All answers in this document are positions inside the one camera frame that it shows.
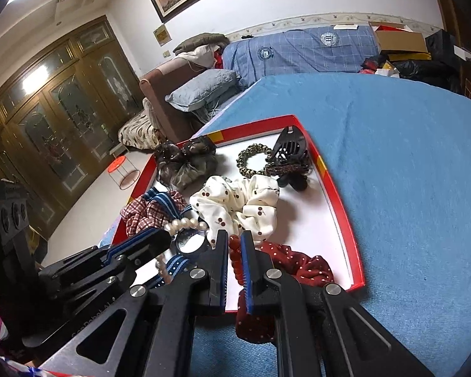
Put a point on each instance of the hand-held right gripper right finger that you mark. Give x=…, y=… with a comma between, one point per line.
x=245, y=279

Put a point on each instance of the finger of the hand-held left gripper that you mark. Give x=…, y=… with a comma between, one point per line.
x=133, y=243
x=94, y=282

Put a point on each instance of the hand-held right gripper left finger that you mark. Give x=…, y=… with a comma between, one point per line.
x=222, y=271

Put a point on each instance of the red plaid scrunchie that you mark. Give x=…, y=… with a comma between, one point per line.
x=141, y=214

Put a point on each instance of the dark red polka dot scrunchie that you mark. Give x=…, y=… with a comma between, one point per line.
x=298, y=263

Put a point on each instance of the white cherry print scrunchie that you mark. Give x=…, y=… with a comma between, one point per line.
x=219, y=204

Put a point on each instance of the red shallow cardboard box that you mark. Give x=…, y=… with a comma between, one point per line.
x=318, y=224

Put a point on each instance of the black hair claw clip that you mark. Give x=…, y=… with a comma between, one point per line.
x=286, y=145

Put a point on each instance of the round black-rimmed mirror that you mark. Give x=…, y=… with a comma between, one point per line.
x=189, y=242

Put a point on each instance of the dark sheer scrunchie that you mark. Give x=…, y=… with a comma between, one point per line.
x=188, y=165

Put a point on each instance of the leaf print cushion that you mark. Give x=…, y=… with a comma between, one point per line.
x=139, y=131

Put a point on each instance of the wooden glass-panel wardrobe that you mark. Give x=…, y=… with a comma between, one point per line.
x=62, y=125

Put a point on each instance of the brown sofa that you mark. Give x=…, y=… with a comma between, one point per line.
x=157, y=94

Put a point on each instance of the blue-grey patterned pillow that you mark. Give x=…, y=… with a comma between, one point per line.
x=216, y=109

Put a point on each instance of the grey quilted pillow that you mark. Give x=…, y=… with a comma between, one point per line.
x=200, y=90

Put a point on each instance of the white garment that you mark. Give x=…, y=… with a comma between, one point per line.
x=198, y=57

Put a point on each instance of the red garment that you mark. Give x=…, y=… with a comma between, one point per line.
x=219, y=59

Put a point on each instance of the olive brown garment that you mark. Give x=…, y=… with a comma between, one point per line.
x=204, y=41

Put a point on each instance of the blue plaid blanket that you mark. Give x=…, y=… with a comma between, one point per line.
x=298, y=55

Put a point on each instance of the red and white packets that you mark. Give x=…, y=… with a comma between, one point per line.
x=376, y=68

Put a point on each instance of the white envelope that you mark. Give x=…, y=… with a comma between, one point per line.
x=345, y=27

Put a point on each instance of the black plastic bags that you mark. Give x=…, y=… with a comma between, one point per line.
x=424, y=70

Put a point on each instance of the black and gold flat box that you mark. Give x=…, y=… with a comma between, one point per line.
x=408, y=57

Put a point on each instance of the open cardboard box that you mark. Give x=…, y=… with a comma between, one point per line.
x=400, y=41

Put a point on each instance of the white flat box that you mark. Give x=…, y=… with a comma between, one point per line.
x=465, y=53

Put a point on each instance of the yellow wall notice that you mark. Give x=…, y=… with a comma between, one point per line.
x=161, y=34

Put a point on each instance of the wooden door frame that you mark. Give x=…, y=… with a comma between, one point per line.
x=451, y=4

